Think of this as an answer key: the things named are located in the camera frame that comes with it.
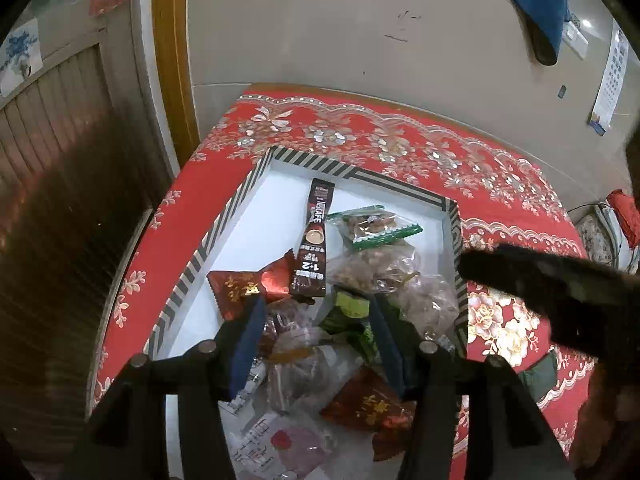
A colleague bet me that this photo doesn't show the person's right forearm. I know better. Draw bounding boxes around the person's right forearm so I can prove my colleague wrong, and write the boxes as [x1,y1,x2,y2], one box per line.
[570,355,640,471]

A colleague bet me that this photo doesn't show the slatted wooden door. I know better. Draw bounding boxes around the slatted wooden door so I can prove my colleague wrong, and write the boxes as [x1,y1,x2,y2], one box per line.
[0,30,176,461]

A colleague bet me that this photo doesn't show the green edged nut packet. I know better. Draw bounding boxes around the green edged nut packet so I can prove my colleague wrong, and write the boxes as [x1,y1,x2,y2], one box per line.
[326,205,424,252]

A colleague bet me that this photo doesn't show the white pink snack packet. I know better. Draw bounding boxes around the white pink snack packet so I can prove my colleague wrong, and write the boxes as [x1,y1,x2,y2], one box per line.
[227,360,351,480]

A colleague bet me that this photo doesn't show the red snack packet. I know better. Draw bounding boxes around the red snack packet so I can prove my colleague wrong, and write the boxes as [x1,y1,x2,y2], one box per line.
[206,250,296,322]
[320,367,416,461]

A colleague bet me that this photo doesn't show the striped cardboard box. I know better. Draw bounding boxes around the striped cardboard box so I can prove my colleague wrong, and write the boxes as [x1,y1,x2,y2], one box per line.
[144,145,472,480]

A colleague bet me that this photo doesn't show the clear nut packet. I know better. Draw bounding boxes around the clear nut packet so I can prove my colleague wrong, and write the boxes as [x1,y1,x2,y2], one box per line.
[400,272,461,341]
[327,245,421,296]

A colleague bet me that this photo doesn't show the paper with blue print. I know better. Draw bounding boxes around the paper with blue print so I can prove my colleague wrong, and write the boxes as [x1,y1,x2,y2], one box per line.
[0,17,43,98]

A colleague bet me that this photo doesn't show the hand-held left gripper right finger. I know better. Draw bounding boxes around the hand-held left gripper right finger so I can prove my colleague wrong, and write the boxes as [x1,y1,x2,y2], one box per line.
[369,296,576,480]

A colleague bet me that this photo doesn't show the brown coffee stick sachet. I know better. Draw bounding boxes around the brown coffee stick sachet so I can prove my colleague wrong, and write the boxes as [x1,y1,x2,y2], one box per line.
[290,177,335,297]

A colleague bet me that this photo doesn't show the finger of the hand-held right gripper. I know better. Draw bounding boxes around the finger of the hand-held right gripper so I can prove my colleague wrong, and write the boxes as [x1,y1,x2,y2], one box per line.
[458,242,561,311]

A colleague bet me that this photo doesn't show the red cushion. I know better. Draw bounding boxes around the red cushion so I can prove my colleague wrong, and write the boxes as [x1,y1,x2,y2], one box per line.
[607,189,640,251]

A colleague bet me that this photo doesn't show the dark green snack packet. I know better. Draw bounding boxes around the dark green snack packet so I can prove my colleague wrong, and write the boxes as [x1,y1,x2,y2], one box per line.
[517,350,558,403]

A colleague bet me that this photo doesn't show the yellow wooden door frame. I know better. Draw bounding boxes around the yellow wooden door frame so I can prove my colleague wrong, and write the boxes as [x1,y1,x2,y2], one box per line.
[151,0,201,161]

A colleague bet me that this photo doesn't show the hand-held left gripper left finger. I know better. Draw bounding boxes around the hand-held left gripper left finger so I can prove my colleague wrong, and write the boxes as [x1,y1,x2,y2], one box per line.
[60,296,268,480]

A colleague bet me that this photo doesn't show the white wall switch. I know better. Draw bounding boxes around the white wall switch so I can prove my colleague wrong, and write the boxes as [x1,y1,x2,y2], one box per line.
[562,12,591,58]

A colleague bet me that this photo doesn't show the clear plastic snack packet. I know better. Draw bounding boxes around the clear plastic snack packet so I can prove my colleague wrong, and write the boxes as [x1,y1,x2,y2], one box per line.
[265,305,361,411]

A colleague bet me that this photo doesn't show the blue hanging cloth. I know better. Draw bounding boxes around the blue hanging cloth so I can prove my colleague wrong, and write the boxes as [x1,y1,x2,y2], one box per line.
[509,0,573,67]

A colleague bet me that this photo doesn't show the red floral tablecloth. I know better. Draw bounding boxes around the red floral tablecloth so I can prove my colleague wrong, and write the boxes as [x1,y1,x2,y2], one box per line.
[87,91,598,461]

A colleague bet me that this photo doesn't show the wall calendar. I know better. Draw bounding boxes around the wall calendar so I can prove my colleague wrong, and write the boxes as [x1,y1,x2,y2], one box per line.
[587,30,631,136]

